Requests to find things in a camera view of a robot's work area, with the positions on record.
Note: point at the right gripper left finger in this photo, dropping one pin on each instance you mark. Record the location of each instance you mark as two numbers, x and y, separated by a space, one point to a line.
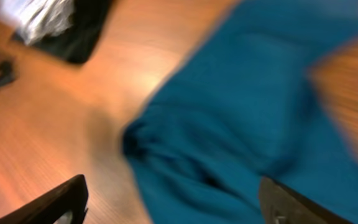
66 203

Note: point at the folded black garment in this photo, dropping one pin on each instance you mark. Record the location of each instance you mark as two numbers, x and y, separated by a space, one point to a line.
76 44

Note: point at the dark blue t-shirt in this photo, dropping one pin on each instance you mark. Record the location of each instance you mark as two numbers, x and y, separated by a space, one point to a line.
243 108

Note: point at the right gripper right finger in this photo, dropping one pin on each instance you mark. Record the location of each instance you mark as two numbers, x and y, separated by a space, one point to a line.
280 204

